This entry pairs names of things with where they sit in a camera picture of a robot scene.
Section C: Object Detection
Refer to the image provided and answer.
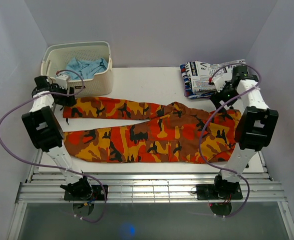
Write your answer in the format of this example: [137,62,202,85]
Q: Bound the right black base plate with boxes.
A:
[196,183,243,200]

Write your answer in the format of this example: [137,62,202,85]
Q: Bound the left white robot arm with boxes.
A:
[22,74,93,200]

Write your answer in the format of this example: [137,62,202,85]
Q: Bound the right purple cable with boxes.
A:
[198,64,262,219]

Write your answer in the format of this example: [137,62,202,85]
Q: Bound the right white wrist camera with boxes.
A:
[209,75,230,93]

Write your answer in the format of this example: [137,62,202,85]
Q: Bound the purple folded trousers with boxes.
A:
[184,88,192,98]

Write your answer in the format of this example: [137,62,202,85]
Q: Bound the newspaper print folded trousers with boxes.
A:
[185,59,246,92]

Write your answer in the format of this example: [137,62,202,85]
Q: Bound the light blue cloth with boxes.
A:
[65,57,108,81]

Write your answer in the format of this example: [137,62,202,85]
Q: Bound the aluminium rail frame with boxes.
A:
[7,168,294,240]

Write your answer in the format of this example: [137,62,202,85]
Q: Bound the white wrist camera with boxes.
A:
[55,74,71,90]
[209,75,230,93]

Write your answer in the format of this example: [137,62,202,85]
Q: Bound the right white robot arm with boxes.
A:
[209,63,278,199]

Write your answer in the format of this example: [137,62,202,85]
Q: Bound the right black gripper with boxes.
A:
[209,81,240,114]

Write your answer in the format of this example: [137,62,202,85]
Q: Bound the blue patterned folded trousers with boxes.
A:
[180,64,214,100]

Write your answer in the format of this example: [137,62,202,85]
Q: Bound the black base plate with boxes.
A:
[196,183,243,200]
[63,184,109,201]

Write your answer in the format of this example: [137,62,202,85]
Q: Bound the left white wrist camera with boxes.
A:
[55,74,71,90]

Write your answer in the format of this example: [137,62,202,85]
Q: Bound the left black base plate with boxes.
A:
[63,184,109,201]

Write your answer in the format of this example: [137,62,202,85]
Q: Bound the white perforated plastic basket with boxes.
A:
[40,41,113,98]

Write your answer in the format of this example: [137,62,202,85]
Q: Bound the orange camouflage trousers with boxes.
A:
[63,97,241,164]

